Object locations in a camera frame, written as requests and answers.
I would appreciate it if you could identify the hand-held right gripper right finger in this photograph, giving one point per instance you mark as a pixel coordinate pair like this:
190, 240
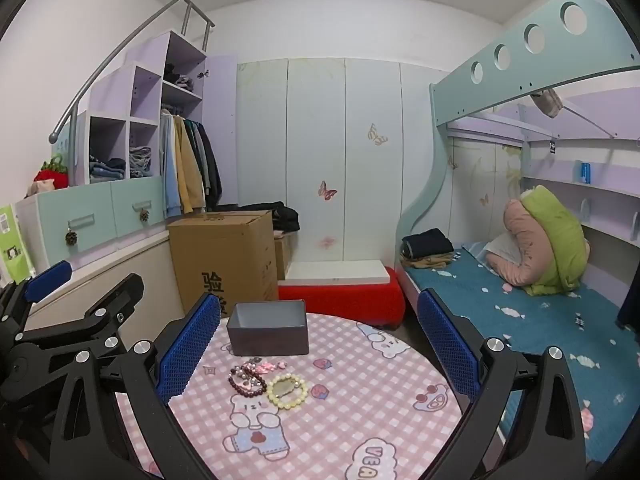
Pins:
447, 345

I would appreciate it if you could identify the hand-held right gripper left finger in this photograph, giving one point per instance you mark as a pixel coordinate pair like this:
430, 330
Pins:
187, 350

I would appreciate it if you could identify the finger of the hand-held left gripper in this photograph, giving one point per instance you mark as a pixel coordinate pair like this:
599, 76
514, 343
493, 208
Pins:
112, 302
47, 277

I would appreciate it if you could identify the pink hair clip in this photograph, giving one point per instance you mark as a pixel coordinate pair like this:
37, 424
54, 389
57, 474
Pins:
265, 370

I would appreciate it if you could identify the grey tin box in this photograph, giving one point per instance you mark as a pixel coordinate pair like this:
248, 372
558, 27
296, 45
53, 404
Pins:
267, 337

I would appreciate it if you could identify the cream low cabinet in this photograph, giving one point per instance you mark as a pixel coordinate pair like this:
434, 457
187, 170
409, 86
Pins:
125, 270

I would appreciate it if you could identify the green printed box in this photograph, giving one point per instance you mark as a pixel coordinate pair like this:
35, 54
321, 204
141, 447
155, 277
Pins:
12, 250

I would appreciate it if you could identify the pinecone ornament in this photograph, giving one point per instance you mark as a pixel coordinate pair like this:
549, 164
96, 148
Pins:
145, 215
71, 237

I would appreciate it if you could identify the blue printed bed sheet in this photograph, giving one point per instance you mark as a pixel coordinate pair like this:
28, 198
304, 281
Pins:
525, 335

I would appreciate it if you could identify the teal drawer cabinet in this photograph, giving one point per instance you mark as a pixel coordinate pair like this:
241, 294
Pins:
100, 215

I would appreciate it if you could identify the tan garment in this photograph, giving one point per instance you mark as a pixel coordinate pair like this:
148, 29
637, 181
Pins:
435, 261

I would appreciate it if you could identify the beige plush toy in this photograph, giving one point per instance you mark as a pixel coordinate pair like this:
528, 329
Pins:
37, 189

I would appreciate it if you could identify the strawberry plush toy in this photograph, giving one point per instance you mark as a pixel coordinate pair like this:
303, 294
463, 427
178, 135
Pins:
50, 177

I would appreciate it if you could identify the folded black clothes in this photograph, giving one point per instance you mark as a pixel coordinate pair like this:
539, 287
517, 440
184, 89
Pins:
427, 242

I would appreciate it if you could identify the large cardboard box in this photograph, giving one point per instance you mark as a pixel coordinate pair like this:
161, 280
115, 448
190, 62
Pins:
220, 250

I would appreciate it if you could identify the white pillow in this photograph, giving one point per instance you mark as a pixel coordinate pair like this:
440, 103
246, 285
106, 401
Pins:
502, 249

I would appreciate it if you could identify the red stool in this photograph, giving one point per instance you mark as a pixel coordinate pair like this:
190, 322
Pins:
345, 302

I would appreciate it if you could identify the pink checked bear tablecloth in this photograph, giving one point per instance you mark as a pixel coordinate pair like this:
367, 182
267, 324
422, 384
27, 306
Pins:
350, 410

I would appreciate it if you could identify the folded blue jeans stack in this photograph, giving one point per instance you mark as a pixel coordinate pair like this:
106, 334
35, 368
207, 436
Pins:
107, 170

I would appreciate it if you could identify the white board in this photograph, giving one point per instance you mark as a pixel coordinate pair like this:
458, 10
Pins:
340, 272

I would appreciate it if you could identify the small cardboard box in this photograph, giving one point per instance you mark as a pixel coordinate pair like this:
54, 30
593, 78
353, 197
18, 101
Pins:
281, 255

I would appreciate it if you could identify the folded grey jeans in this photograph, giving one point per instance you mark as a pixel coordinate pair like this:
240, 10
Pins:
140, 162

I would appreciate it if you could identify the light blue shirt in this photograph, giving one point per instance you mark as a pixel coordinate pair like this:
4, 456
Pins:
170, 170

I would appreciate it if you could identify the pink and green plush pillow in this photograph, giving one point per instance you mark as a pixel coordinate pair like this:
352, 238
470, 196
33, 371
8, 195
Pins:
550, 240

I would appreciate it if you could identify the tan jacket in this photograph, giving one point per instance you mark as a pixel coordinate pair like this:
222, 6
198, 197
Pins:
187, 175

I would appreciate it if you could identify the black clothes pile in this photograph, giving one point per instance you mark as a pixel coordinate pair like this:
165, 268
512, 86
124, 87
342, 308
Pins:
285, 217

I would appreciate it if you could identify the black jacket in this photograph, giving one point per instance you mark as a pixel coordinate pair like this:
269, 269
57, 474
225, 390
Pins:
212, 170

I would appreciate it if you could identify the grey jacket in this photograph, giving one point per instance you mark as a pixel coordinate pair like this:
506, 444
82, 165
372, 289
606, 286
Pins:
200, 155

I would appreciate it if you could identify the purple stair storage cabinet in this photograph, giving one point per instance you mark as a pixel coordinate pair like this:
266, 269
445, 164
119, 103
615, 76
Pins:
150, 85

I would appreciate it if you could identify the blue can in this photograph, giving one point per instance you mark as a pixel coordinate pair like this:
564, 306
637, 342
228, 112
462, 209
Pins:
583, 172

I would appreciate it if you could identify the folded dark clothes on shelf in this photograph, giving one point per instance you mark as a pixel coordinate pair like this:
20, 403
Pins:
179, 79

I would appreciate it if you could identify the grey metal handrail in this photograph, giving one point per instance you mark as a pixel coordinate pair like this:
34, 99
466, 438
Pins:
125, 47

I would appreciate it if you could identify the white wardrobe with butterfly stickers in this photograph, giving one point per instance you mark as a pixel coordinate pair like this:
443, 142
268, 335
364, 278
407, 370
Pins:
315, 135

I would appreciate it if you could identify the grey hanging pouch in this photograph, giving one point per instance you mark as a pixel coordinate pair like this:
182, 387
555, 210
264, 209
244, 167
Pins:
547, 102

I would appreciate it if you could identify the purple wall shelf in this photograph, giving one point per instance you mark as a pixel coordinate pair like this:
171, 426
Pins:
600, 191

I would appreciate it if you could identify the teal bunk bed frame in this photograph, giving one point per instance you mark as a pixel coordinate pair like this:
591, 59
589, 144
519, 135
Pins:
550, 60

